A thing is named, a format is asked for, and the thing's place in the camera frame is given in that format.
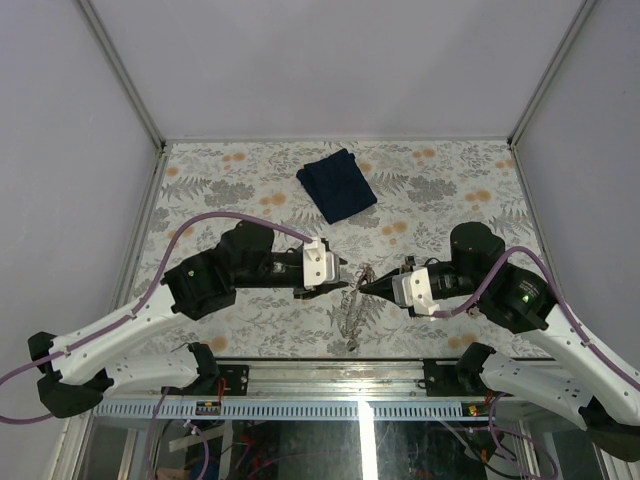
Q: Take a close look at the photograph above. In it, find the steel disc with keyrings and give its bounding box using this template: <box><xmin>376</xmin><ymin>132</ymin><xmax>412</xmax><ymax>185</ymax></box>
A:
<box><xmin>339</xmin><ymin>263</ymin><xmax>376</xmax><ymax>353</ymax></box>

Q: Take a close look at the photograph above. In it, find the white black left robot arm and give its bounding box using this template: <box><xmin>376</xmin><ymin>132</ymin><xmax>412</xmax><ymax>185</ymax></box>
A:
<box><xmin>28</xmin><ymin>221</ymin><xmax>347</xmax><ymax>418</ymax></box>

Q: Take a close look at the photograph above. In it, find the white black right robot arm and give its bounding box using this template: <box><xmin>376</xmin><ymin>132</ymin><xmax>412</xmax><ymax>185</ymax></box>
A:
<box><xmin>359</xmin><ymin>222</ymin><xmax>639</xmax><ymax>463</ymax></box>

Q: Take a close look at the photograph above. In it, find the dark blue folded cloth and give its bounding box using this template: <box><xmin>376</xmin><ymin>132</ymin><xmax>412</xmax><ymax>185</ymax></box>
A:
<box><xmin>296</xmin><ymin>149</ymin><xmax>377</xmax><ymax>225</ymax></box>

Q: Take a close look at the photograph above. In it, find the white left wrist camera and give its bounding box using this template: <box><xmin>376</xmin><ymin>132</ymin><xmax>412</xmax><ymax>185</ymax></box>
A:
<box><xmin>302</xmin><ymin>237</ymin><xmax>340</xmax><ymax>289</ymax></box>

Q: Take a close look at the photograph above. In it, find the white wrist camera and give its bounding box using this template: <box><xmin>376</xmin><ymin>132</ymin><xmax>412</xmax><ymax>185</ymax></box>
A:
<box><xmin>391</xmin><ymin>267</ymin><xmax>439</xmax><ymax>317</ymax></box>
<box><xmin>302</xmin><ymin>237</ymin><xmax>340</xmax><ymax>289</ymax></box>

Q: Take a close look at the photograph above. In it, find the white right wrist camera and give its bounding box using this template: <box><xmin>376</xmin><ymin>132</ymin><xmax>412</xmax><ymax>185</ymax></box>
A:
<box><xmin>391</xmin><ymin>267</ymin><xmax>439</xmax><ymax>317</ymax></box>

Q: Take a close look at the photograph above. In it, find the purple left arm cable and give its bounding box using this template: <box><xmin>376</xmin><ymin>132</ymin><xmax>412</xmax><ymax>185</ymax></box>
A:
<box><xmin>0</xmin><ymin>212</ymin><xmax>316</xmax><ymax>424</ymax></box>

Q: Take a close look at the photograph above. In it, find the aluminium mounting rail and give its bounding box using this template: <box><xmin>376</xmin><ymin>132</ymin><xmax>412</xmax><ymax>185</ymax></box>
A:
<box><xmin>99</xmin><ymin>357</ymin><xmax>614</xmax><ymax>401</ymax></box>

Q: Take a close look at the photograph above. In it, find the white slotted cable duct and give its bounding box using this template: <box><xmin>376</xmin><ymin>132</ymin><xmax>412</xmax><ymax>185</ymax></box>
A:
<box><xmin>94</xmin><ymin>399</ymin><xmax>464</xmax><ymax>420</ymax></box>

